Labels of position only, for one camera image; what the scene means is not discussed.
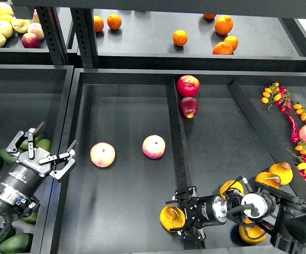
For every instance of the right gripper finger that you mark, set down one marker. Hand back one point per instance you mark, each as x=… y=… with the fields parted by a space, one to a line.
x=188 y=233
x=185 y=197

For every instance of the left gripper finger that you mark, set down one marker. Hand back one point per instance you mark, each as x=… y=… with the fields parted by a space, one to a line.
x=60 y=165
x=31 y=136

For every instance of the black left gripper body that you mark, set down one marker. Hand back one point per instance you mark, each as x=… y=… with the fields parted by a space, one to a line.
x=27 y=174

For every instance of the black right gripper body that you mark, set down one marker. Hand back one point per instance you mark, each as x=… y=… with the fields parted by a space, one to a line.
x=205 y=211

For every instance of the yellow orange pear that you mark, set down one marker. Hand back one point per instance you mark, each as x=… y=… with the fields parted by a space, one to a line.
x=172 y=218

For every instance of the dark green avocado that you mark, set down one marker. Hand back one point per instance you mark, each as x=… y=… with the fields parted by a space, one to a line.
x=31 y=219

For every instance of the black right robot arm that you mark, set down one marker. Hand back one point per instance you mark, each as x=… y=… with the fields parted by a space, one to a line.
x=277 y=213

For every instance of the green avocado top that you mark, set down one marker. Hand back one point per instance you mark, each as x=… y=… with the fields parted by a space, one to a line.
x=24 y=144

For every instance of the green avocado right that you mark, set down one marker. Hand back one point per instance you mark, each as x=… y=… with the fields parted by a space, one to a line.
x=44 y=144

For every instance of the dark avocado middle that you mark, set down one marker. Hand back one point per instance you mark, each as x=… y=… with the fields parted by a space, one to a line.
x=7 y=157

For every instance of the yellow pear left of pile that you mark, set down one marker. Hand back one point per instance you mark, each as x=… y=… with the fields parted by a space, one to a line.
x=230 y=185

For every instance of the yellow pear of pile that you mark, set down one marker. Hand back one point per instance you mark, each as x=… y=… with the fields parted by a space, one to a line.
x=230 y=185
x=268 y=178

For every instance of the yellow pear bottom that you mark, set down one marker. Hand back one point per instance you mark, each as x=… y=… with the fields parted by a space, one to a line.
x=252 y=235

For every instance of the avocado bottom left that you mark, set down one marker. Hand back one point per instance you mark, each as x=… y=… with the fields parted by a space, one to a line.
x=9 y=233

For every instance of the yellow pear middle of pile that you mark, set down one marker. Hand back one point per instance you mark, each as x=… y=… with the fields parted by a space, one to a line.
x=268 y=178

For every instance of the avocado bottom right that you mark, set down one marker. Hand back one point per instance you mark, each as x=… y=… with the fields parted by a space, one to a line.
x=19 y=243

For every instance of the yellow pear with brown top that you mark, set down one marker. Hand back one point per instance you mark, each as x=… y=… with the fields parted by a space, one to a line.
x=284 y=171

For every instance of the pale pear top shelf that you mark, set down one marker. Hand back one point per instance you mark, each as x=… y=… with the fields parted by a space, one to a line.
x=6 y=9

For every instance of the black left tray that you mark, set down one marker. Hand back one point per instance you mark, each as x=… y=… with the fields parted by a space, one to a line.
x=29 y=95

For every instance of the black centre divided tray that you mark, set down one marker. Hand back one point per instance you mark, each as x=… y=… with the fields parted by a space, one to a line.
x=116 y=209

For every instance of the pink apple left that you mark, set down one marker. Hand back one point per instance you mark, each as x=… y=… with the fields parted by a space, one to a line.
x=102 y=154

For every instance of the pink apple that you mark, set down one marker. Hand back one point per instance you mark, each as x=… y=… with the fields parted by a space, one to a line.
x=153 y=146
x=102 y=154

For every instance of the pink apple centre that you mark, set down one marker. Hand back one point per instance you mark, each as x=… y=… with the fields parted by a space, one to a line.
x=153 y=146

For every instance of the black upper left shelf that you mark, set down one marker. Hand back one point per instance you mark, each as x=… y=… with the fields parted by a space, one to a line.
x=13 y=51

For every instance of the dark red apple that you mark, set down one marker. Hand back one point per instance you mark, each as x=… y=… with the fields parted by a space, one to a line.
x=188 y=107

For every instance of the red apple on shelf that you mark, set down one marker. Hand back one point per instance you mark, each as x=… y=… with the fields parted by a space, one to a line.
x=31 y=40

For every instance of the pink peach on shelf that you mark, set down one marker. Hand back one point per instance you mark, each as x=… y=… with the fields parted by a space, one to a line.
x=36 y=28

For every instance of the yellow apple with stem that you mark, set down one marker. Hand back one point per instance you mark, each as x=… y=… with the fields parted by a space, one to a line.
x=20 y=25

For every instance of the pale yellow apple middle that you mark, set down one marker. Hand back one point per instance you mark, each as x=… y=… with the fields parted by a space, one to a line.
x=6 y=29

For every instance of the red chili pepper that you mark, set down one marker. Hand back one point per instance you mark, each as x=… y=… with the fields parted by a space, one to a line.
x=294 y=136

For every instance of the bright red apple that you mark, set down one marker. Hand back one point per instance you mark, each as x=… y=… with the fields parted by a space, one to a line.
x=188 y=86

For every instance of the yellow lemon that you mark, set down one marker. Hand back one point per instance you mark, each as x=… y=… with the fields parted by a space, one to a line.
x=6 y=17

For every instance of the cherry tomato bunch top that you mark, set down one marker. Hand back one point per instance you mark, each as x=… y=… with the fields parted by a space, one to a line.
x=277 y=95

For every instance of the black perforated shelf post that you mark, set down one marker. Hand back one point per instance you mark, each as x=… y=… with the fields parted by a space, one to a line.
x=83 y=24

